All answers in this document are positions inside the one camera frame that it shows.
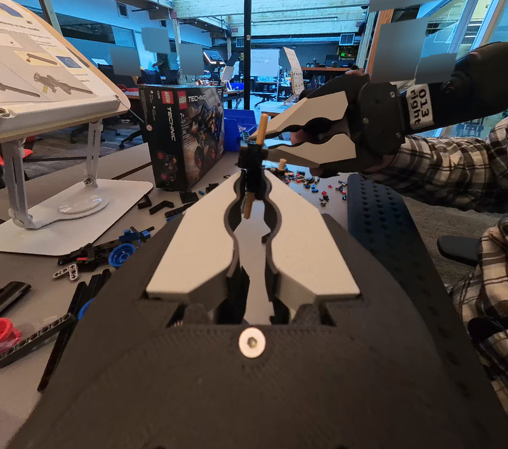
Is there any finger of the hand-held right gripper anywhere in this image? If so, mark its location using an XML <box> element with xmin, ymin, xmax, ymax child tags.
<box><xmin>248</xmin><ymin>90</ymin><xmax>351</xmax><ymax>141</ymax></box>
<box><xmin>263</xmin><ymin>134</ymin><xmax>357</xmax><ymax>168</ymax></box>

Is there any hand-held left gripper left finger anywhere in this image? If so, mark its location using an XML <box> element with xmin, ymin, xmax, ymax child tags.
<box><xmin>145</xmin><ymin>172</ymin><xmax>251</xmax><ymax>322</ymax></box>

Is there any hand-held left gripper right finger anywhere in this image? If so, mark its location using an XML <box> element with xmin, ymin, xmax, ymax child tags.
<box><xmin>261</xmin><ymin>170</ymin><xmax>361</xmax><ymax>319</ymax></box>

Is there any black beam assembly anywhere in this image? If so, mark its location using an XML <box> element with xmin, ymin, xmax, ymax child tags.
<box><xmin>237</xmin><ymin>113</ymin><xmax>287</xmax><ymax>220</ymax></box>

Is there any instruction booklet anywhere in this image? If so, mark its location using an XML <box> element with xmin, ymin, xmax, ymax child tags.
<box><xmin>0</xmin><ymin>0</ymin><xmax>120</xmax><ymax>105</ymax></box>

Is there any person's right hand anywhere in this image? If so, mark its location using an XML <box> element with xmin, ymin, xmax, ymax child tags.
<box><xmin>290</xmin><ymin>127</ymin><xmax>319</xmax><ymax>146</ymax></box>

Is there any pile of small connector pins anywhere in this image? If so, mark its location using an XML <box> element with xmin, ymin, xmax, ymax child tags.
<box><xmin>284</xmin><ymin>168</ymin><xmax>348</xmax><ymax>207</ymax></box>

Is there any blue angled panel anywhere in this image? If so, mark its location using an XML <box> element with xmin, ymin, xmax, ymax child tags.
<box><xmin>118</xmin><ymin>228</ymin><xmax>151</xmax><ymax>247</ymax></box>

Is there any white whiteboard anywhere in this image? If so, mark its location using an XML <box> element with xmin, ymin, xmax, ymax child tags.
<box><xmin>250</xmin><ymin>49</ymin><xmax>281</xmax><ymax>78</ymax></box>

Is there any black perforated panel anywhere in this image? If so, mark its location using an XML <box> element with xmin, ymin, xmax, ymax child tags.
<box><xmin>347</xmin><ymin>173</ymin><xmax>441</xmax><ymax>299</ymax></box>

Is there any blue plastic bin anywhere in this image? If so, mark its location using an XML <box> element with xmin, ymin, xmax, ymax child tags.
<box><xmin>223</xmin><ymin>109</ymin><xmax>255</xmax><ymax>152</ymax></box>

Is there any white booklet stand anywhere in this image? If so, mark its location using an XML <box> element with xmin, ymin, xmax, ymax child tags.
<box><xmin>0</xmin><ymin>0</ymin><xmax>155</xmax><ymax>257</ymax></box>

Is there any black pillar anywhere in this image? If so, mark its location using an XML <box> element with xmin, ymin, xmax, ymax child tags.
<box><xmin>243</xmin><ymin>0</ymin><xmax>254</xmax><ymax>110</ymax></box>

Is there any building set box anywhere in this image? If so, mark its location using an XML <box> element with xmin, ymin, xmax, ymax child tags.
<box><xmin>137</xmin><ymin>84</ymin><xmax>225</xmax><ymax>189</ymax></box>

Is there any light grey L-shaped liftarm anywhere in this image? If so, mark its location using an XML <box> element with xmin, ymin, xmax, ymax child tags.
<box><xmin>53</xmin><ymin>264</ymin><xmax>80</xmax><ymax>281</ymax></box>

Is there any black chair armrest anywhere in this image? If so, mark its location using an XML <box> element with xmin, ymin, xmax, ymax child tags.
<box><xmin>437</xmin><ymin>235</ymin><xmax>482</xmax><ymax>268</ymax></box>

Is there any adjacent grey table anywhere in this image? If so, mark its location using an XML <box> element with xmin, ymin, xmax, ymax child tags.
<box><xmin>0</xmin><ymin>141</ymin><xmax>155</xmax><ymax>203</ymax></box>

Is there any person's plaid shirt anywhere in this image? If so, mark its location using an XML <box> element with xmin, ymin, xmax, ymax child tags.
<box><xmin>450</xmin><ymin>215</ymin><xmax>508</xmax><ymax>406</ymax></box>

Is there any dark grey connector piece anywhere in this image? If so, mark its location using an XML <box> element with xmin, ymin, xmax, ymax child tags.
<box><xmin>0</xmin><ymin>281</ymin><xmax>31</xmax><ymax>315</ymax></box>

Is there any red object under table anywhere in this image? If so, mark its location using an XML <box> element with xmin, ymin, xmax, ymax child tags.
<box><xmin>0</xmin><ymin>147</ymin><xmax>33</xmax><ymax>176</ymax></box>

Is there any red wheel rim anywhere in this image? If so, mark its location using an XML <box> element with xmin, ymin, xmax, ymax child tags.
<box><xmin>0</xmin><ymin>318</ymin><xmax>22</xmax><ymax>353</ymax></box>

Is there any black frame subassembly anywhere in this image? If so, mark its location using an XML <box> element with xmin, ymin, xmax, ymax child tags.
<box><xmin>57</xmin><ymin>226</ymin><xmax>155</xmax><ymax>273</ymax></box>

